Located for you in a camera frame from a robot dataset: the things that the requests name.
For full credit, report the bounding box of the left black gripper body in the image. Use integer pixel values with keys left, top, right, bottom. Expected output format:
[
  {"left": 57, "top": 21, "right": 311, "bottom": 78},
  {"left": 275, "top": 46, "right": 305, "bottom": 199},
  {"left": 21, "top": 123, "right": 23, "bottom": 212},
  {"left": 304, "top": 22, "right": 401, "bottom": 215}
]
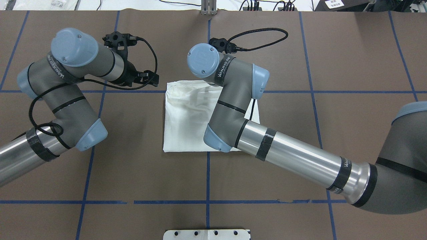
[{"left": 103, "top": 31, "right": 150, "bottom": 88}]

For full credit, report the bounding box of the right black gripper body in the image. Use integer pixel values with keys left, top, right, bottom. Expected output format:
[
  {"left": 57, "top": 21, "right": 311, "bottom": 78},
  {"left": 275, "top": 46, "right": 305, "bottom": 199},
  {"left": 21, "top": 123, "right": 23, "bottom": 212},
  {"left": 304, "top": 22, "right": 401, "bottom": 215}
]
[{"left": 208, "top": 38, "right": 238, "bottom": 54}]

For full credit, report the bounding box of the white printed t-shirt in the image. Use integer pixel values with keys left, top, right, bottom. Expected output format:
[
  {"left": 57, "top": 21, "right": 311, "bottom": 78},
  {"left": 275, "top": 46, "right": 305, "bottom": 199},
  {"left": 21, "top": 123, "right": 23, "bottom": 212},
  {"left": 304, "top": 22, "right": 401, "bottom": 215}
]
[{"left": 163, "top": 80, "right": 261, "bottom": 153}]

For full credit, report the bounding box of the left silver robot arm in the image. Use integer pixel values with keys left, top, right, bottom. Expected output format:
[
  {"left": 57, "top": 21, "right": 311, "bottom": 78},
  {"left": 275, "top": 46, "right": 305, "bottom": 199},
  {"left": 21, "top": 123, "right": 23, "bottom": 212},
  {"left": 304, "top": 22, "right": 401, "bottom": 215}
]
[{"left": 0, "top": 28, "right": 159, "bottom": 186}]

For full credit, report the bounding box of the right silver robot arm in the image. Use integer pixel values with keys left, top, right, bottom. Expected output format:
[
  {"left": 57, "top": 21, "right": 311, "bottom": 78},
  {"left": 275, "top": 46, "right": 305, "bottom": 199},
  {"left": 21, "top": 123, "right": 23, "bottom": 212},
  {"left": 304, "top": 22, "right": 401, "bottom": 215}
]
[{"left": 186, "top": 43, "right": 427, "bottom": 214}]

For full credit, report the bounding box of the aluminium frame post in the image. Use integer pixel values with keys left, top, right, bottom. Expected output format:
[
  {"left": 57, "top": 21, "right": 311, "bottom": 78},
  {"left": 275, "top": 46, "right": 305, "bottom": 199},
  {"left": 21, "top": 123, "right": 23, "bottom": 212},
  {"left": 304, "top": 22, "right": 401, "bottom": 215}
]
[{"left": 201, "top": 0, "right": 218, "bottom": 16}]

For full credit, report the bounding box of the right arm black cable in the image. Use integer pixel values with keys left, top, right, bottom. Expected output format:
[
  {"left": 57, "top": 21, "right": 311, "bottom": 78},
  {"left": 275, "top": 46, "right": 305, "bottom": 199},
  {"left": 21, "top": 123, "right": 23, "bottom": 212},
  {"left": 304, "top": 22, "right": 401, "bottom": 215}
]
[{"left": 227, "top": 28, "right": 289, "bottom": 52}]

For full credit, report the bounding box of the white central pedestal column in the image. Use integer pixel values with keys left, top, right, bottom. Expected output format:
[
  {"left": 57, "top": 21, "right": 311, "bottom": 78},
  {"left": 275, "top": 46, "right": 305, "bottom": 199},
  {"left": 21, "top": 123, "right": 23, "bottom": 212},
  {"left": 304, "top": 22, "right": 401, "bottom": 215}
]
[{"left": 163, "top": 229, "right": 252, "bottom": 240}]

